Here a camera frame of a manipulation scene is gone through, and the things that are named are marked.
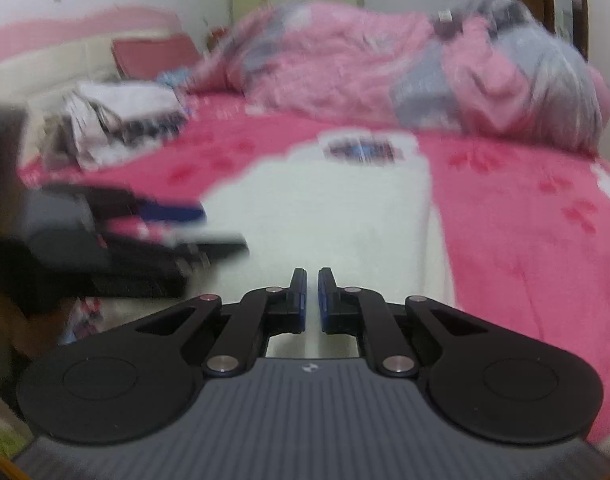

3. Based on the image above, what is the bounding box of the dark red cushion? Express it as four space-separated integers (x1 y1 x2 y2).
111 34 202 80

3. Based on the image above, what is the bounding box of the pink grey floral duvet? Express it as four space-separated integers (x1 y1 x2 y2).
183 0 610 154

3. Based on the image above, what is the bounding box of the pink white bed headboard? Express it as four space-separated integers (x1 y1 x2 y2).
0 6 181 102

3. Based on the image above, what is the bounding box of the cream fleece sweater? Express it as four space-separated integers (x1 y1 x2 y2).
189 156 455 359

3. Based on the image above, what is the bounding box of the pink floral bed blanket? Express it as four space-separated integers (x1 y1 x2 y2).
16 91 610 443

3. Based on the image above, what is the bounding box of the light blue garment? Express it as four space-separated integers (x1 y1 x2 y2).
155 67 191 88

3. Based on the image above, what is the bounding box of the pile of white clothes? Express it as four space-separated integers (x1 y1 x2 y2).
40 80 187 171

